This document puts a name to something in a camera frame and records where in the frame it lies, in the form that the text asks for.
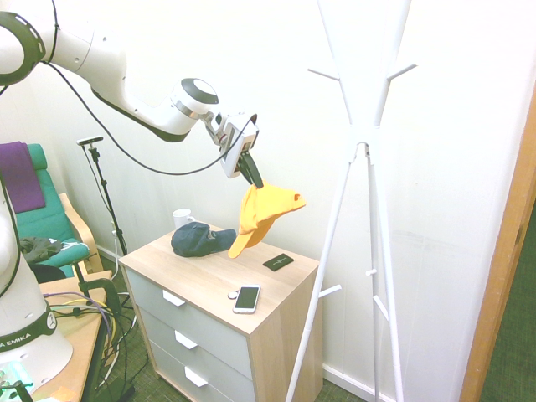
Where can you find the dark green screw clamp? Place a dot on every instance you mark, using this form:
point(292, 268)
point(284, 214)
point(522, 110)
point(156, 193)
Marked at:
point(109, 293)

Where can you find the light wood drawer cabinet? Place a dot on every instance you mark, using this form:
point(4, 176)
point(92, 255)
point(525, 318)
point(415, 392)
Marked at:
point(285, 335)

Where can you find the orange baseball cap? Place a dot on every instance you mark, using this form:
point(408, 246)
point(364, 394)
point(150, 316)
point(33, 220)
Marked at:
point(264, 205)

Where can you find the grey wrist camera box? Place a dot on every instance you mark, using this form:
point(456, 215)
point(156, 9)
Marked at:
point(250, 137)

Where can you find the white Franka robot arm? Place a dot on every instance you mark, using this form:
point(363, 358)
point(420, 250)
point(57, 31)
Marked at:
point(104, 63)

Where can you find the green cushioned wooden armchair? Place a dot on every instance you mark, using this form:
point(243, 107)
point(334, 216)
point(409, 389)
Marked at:
point(46, 218)

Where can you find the purple cloth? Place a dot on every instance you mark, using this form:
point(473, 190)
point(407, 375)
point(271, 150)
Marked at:
point(21, 176)

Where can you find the navy blue baseball cap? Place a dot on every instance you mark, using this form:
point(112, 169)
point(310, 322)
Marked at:
point(192, 240)

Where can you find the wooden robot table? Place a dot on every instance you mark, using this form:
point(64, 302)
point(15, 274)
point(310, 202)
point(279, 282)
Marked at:
point(84, 335)

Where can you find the wooden door frame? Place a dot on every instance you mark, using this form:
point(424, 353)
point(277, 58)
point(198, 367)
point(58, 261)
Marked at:
point(502, 272)

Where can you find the black stereo camera bar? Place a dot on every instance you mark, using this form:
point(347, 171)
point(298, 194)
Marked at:
point(90, 140)

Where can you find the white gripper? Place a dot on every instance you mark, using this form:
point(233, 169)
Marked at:
point(231, 159)

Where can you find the round white key tag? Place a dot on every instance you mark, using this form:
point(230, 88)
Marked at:
point(231, 295)

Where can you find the dark grey crumpled garment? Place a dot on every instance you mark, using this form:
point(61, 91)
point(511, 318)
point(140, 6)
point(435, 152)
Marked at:
point(39, 247)

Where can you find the white metal coat rack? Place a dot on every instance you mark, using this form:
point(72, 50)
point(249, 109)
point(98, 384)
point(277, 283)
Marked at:
point(363, 134)

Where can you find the black camera tripod stand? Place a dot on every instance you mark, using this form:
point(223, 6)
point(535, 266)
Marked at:
point(106, 201)

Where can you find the white smartphone with black screen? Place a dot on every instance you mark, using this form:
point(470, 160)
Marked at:
point(247, 298)

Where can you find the white ceramic mug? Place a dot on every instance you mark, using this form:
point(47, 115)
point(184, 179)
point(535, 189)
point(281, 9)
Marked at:
point(182, 218)

